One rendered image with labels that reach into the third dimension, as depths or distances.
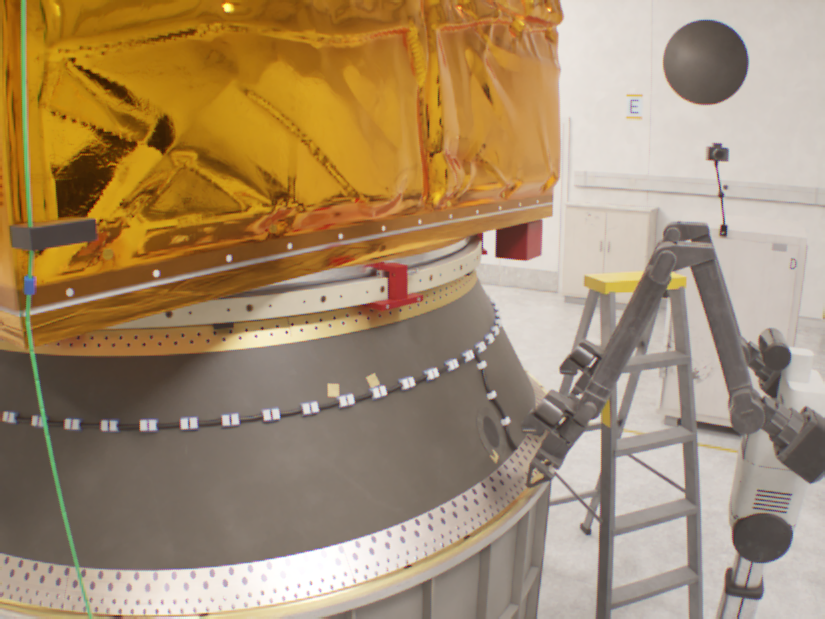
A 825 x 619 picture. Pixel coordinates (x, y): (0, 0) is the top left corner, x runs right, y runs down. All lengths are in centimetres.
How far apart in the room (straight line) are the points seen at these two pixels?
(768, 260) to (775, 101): 423
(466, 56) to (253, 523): 126
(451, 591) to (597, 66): 802
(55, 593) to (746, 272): 427
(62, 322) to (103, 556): 54
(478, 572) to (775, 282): 347
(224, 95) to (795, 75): 799
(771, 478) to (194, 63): 153
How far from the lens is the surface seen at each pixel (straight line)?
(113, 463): 133
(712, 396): 490
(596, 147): 891
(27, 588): 143
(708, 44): 875
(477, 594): 166
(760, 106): 862
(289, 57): 118
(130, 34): 98
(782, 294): 468
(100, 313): 101
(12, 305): 96
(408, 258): 150
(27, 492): 143
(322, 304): 132
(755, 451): 169
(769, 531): 181
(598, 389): 148
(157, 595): 131
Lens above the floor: 199
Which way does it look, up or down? 14 degrees down
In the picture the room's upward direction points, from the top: straight up
